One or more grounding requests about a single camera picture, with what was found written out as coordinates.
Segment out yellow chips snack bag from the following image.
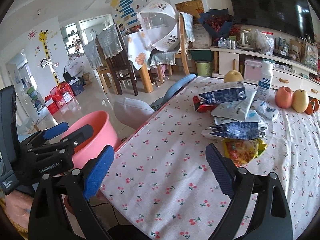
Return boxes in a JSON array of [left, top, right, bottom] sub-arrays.
[[222, 139, 267, 167]]

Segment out blue white carton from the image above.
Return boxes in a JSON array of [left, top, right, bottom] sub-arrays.
[[201, 122, 268, 140]]

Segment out left hand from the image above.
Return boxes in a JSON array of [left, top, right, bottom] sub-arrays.
[[5, 190, 33, 229]]

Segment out cherry print tablecloth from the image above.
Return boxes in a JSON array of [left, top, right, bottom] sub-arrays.
[[98, 76, 320, 240]]

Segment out white blue plastic pouch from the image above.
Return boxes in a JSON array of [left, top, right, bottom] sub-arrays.
[[211, 89, 279, 125]]

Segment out red snack wrapper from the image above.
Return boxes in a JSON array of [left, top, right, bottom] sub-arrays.
[[193, 96, 218, 113]]

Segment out grey cushioned stool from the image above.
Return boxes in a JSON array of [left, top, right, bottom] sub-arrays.
[[113, 97, 155, 130]]

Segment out red gift boxes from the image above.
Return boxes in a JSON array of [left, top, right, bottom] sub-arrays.
[[44, 82, 75, 115]]

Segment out dark blue milk carton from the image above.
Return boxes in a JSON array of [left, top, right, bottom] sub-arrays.
[[197, 81, 246, 104]]

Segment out red apple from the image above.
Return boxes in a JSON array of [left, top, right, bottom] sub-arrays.
[[274, 86, 293, 109]]

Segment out yellow pear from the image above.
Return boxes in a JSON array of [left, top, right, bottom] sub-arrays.
[[223, 70, 243, 83]]

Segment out white plastic bottle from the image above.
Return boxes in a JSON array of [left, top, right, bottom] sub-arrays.
[[255, 60, 273, 101]]

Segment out blue chair back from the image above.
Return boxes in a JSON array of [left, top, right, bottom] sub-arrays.
[[150, 74, 196, 111]]

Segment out yellow apple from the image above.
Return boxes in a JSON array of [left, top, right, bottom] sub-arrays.
[[292, 89, 309, 113]]

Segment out green waste bin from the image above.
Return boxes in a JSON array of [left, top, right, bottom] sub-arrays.
[[195, 60, 213, 77]]

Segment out pink storage box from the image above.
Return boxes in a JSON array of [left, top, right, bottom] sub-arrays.
[[244, 58, 262, 81]]

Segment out small orange persimmon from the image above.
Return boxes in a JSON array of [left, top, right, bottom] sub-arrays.
[[305, 99, 319, 115]]

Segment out white tv cabinet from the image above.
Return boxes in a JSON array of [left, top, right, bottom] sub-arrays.
[[209, 45, 320, 100]]

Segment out light wooden dining chair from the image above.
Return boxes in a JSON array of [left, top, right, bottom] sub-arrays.
[[160, 12, 195, 76]]

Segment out dark wooden dining chair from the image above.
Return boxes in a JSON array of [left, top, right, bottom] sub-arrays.
[[97, 24, 138, 95]]

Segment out dining table with cloth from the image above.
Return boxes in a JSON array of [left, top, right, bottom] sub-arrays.
[[123, 30, 154, 93]]

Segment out electric kettle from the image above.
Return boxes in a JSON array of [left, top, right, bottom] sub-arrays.
[[236, 28, 255, 50]]

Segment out clear plastic bag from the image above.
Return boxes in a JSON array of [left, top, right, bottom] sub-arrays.
[[254, 29, 274, 55]]

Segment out dark blue flower bouquet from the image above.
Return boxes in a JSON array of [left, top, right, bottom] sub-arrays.
[[199, 9, 234, 39]]

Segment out white mesh food cover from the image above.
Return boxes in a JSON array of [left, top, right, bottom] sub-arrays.
[[137, 0, 180, 52]]

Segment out black flat screen television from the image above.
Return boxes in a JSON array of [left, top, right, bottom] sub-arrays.
[[231, 0, 314, 39]]

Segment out giraffe height wall sticker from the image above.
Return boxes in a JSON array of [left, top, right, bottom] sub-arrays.
[[39, 29, 60, 86]]

